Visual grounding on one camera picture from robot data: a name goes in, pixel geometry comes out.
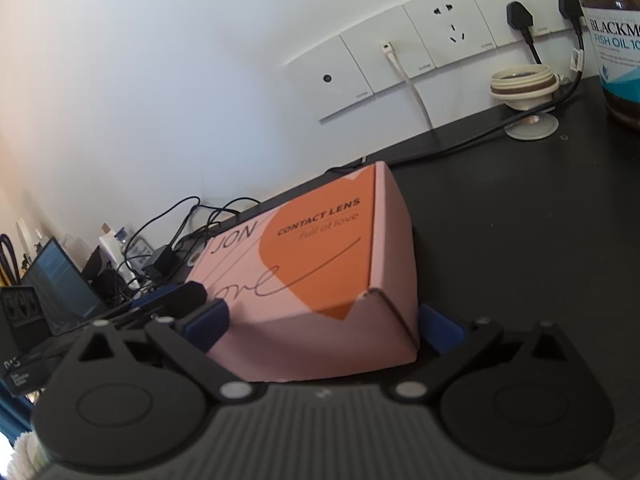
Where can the brown supplement bottle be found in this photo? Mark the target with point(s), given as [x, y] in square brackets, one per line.
[615, 50]

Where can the person's left forearm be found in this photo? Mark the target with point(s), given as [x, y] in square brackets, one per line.
[30, 460]

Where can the black power plug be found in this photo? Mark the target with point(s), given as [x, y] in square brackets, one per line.
[519, 17]
[570, 7]

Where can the small black speaker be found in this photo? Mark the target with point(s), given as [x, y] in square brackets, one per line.
[100, 275]

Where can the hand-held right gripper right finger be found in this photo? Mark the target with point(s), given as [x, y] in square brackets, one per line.
[440, 330]

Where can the dark wooden desktop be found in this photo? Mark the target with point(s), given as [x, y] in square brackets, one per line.
[500, 220]

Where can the clear plastic bottle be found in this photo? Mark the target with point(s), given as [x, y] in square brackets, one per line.
[134, 245]

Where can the white wall socket panel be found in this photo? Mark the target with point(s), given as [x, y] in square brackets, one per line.
[400, 45]

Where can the beige suction cup holder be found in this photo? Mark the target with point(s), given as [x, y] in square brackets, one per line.
[525, 90]

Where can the white tube with wooden cap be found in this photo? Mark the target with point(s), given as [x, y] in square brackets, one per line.
[110, 250]

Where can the black laptop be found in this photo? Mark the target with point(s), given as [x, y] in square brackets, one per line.
[65, 285]

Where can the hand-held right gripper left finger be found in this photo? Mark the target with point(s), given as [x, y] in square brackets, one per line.
[210, 322]

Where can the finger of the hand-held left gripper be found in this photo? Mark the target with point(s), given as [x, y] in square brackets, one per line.
[190, 296]
[155, 296]

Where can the black power adapter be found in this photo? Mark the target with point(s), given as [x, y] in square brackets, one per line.
[160, 260]

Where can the pink cardboard box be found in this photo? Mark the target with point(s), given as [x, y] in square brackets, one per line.
[310, 280]

